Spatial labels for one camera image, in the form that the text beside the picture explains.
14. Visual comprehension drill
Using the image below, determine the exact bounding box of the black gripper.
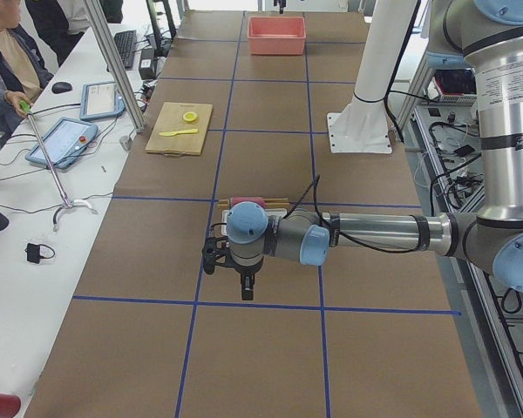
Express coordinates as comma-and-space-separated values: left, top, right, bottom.
234, 264, 259, 300

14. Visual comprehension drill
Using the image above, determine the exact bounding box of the pink cleaning cloth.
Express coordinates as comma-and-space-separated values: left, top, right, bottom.
229, 197, 266, 208

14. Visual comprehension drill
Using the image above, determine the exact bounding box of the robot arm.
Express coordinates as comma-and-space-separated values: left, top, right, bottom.
203, 1, 523, 300

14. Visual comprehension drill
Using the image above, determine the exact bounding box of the white rectangular tray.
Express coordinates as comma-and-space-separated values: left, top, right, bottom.
221, 208, 288, 221

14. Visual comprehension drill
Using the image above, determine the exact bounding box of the wooden rack rod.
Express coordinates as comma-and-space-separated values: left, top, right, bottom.
217, 197, 289, 207
216, 200, 290, 209

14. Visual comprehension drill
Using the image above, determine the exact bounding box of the yellow plastic knife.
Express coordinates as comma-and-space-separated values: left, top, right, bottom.
158, 128, 199, 138

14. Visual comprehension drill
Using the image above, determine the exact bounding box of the wooden cutting board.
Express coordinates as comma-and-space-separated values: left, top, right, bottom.
146, 102, 213, 156

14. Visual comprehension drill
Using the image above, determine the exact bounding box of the lemon slice toy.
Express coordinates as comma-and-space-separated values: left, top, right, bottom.
182, 111, 198, 123

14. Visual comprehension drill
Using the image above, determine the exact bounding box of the reacher grabber stick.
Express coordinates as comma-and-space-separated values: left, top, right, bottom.
19, 99, 98, 233

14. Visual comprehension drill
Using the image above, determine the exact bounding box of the small black clip device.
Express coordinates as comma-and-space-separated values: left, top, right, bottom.
25, 243, 56, 264

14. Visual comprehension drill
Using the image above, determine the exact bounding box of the near teach pendant tablet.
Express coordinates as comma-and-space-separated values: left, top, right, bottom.
29, 118, 98, 169

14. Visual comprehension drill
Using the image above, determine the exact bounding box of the teach pendant tablet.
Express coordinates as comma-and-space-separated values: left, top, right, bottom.
29, 118, 98, 169
79, 81, 126, 121

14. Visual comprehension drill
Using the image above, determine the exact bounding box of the far teach pendant tablet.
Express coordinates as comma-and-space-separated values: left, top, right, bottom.
79, 81, 126, 121

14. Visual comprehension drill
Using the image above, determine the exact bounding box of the black power adapter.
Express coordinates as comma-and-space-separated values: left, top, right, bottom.
139, 47, 157, 80

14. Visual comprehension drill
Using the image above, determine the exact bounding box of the pink plastic bin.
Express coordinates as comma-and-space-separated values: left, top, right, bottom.
248, 16, 306, 56

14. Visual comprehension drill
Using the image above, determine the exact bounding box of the black keyboard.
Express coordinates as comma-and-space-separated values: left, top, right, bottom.
113, 30, 137, 69

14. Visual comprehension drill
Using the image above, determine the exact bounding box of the black computer mouse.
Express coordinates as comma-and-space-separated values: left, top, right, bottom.
51, 82, 73, 94

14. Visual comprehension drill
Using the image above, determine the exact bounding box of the seated person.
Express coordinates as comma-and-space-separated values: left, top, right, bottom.
0, 1, 53, 145

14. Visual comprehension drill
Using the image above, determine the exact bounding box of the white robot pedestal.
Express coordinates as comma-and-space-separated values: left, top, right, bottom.
327, 0, 420, 154

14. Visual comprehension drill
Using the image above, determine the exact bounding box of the aluminium frame post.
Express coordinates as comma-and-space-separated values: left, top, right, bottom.
84, 0, 146, 133

